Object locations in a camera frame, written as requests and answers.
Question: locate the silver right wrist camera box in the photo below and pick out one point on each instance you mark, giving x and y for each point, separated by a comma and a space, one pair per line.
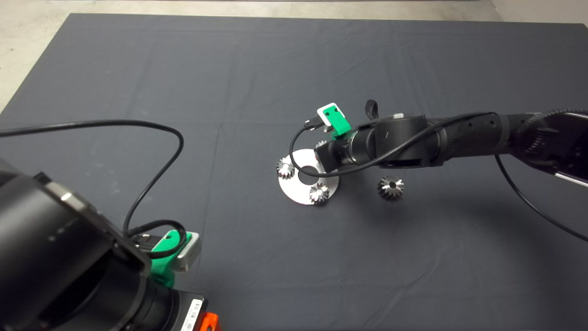
319, 111

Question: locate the dark grey table cloth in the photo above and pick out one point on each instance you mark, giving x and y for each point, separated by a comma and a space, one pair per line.
229, 59

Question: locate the green right camera mount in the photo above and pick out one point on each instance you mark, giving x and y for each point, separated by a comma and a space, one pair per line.
340, 123

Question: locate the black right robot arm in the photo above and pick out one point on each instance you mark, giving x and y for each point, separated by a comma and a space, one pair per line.
468, 135

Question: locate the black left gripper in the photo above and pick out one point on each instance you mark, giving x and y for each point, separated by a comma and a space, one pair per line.
188, 317

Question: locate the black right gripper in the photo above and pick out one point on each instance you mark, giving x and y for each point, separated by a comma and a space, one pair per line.
337, 154

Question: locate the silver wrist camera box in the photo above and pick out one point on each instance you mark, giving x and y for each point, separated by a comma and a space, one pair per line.
190, 253
319, 111

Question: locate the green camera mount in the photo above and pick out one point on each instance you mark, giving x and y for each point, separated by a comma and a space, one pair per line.
340, 123
163, 271

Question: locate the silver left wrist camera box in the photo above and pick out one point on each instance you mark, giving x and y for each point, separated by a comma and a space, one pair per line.
190, 253

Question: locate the round metal plate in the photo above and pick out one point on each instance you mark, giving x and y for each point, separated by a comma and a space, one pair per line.
294, 193

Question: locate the small steel gear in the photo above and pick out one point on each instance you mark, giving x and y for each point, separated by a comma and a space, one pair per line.
319, 194
320, 144
285, 170

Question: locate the green left camera mount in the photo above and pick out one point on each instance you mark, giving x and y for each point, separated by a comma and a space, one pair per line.
163, 271

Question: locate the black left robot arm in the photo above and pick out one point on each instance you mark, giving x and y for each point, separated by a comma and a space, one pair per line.
46, 276

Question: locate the large steel bevel gear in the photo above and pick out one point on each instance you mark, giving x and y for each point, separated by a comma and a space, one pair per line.
385, 191

